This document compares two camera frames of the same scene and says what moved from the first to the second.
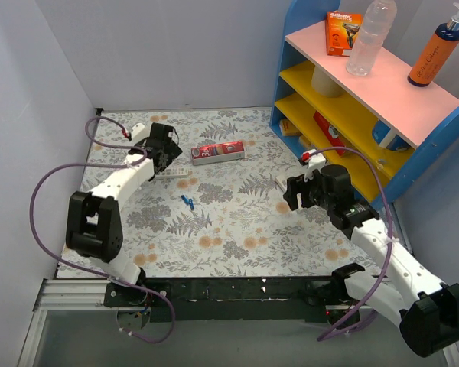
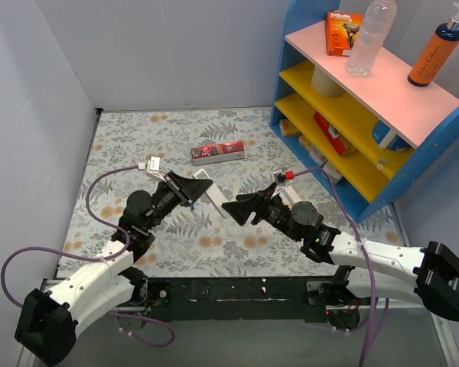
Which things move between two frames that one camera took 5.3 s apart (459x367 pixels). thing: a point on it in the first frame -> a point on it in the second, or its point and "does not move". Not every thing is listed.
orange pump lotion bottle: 437,50 does not move
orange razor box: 341,30 does not move
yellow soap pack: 287,128 does not move
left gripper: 165,154 -> 176,190
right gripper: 300,192 -> 258,206
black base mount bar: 227,299 does not move
